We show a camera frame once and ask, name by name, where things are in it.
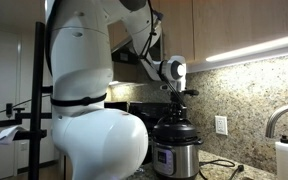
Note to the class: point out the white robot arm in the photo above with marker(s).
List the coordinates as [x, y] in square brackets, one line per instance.
[102, 143]

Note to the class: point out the steel range hood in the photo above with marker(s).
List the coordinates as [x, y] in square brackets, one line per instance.
[123, 51]

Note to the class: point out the steel pressure cooker base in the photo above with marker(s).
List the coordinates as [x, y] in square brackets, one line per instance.
[175, 162]

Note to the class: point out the white soap bottle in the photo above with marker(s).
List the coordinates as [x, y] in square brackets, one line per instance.
[281, 147]

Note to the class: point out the under-cabinet light strip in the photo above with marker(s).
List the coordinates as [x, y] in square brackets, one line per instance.
[262, 51]

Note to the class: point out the black pressure cooker lid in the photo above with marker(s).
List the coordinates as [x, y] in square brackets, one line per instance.
[175, 131]

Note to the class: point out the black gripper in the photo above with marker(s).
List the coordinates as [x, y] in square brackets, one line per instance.
[177, 98]

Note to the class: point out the wooden upper cabinets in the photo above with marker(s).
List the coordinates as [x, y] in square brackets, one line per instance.
[197, 29]

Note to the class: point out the black camera stand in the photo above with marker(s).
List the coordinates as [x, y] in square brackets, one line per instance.
[35, 134]

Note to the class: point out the white paper tag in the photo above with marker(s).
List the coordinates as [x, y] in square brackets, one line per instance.
[7, 135]

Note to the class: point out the curved steel faucet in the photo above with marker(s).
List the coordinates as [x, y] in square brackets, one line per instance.
[270, 126]

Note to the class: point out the white wall outlet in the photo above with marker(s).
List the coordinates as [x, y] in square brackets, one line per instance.
[221, 125]

